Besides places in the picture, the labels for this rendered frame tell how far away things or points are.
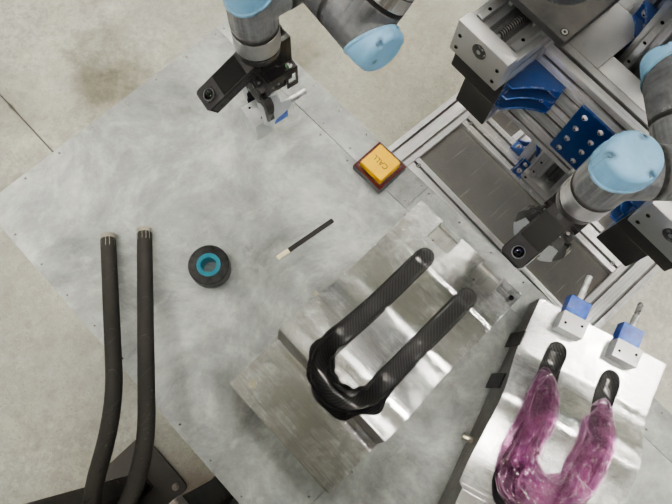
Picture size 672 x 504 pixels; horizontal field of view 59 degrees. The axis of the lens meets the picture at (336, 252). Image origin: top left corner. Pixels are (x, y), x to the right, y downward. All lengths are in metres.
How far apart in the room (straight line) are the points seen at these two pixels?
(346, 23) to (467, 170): 1.19
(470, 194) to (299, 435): 1.10
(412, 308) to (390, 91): 1.33
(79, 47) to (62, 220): 1.31
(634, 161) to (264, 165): 0.74
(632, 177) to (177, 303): 0.83
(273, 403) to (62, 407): 1.12
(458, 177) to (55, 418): 1.49
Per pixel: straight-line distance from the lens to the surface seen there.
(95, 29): 2.58
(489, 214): 1.94
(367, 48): 0.84
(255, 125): 1.14
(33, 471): 2.14
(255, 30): 0.91
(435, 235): 1.17
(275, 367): 1.10
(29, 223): 1.35
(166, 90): 1.39
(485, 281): 1.17
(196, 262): 1.19
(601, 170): 0.83
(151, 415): 1.08
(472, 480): 1.12
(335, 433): 1.10
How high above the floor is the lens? 1.96
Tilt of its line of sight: 74 degrees down
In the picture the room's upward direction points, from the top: 7 degrees clockwise
